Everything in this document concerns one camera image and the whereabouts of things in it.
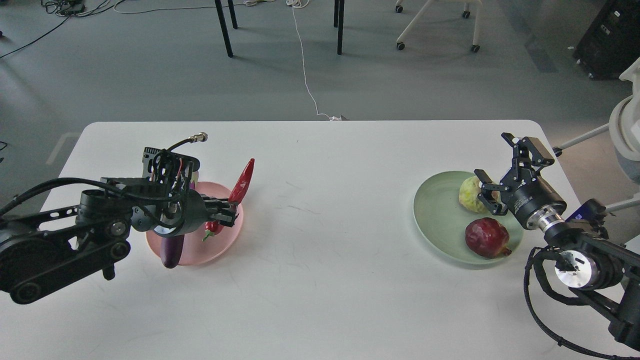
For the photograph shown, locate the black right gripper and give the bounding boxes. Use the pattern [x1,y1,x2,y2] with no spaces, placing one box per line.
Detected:
[473,132,567,231]

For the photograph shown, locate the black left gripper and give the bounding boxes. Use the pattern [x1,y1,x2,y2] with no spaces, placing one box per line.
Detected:
[151,191,240,237]

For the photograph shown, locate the red chili pepper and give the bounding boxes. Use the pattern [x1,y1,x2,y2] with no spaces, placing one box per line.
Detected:
[202,158,255,242]

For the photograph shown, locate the green peach fruit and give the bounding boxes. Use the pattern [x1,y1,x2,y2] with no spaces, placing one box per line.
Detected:
[458,175,491,214]

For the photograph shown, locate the purple eggplant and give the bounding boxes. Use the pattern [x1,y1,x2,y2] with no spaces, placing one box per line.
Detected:
[160,181,197,270]

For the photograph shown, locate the red pomegranate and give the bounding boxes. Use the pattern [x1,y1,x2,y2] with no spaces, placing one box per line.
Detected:
[464,217,512,259]

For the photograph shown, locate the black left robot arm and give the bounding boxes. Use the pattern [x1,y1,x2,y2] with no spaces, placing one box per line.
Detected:
[0,132,254,305]

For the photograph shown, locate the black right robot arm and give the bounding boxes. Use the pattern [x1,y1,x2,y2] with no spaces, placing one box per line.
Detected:
[474,132,640,360]

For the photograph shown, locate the pink plate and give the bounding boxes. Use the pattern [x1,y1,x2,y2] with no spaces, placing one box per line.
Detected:
[178,181,244,266]

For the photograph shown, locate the green plate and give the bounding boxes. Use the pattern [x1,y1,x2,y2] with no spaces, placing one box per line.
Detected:
[413,170,524,267]

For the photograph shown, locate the white stand at right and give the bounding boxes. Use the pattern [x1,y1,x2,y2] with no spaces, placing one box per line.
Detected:
[553,59,640,183]

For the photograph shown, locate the black equipment case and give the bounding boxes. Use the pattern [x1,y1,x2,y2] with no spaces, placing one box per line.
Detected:
[573,0,640,80]

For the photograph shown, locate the white chair base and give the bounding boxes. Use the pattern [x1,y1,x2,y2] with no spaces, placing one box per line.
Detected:
[394,0,484,54]

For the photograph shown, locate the black table legs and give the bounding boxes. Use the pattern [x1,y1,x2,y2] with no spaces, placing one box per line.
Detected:
[214,0,346,59]

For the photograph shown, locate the white cable on floor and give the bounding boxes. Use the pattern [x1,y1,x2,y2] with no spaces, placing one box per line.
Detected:
[285,0,347,122]

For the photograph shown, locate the black cables on floor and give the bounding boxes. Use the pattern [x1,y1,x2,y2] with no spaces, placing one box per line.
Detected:
[0,0,251,60]

